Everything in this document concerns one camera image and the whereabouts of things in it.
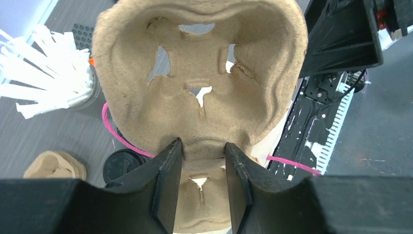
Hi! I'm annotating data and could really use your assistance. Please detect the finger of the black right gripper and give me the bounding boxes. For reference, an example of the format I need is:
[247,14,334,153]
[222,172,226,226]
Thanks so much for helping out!
[300,0,383,77]

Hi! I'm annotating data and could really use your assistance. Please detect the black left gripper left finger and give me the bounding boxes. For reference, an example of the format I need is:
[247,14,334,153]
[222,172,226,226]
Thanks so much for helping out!
[0,138,183,234]

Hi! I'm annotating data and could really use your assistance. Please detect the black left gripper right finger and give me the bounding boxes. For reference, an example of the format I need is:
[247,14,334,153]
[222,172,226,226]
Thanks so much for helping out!
[225,143,413,234]

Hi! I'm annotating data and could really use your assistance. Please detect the black plastic cup lid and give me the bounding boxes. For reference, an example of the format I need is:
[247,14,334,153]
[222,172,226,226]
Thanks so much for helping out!
[102,149,149,183]

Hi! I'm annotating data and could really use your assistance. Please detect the pink paper gift bag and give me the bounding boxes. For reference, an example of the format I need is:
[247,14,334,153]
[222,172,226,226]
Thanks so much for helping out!
[101,97,323,234]

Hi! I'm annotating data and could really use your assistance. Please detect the brown cardboard cup carrier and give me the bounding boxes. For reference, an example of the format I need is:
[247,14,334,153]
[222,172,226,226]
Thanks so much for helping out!
[92,0,308,234]

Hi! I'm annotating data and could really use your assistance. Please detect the orange black small device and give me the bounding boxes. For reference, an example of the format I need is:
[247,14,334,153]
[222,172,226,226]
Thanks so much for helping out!
[72,23,95,66]

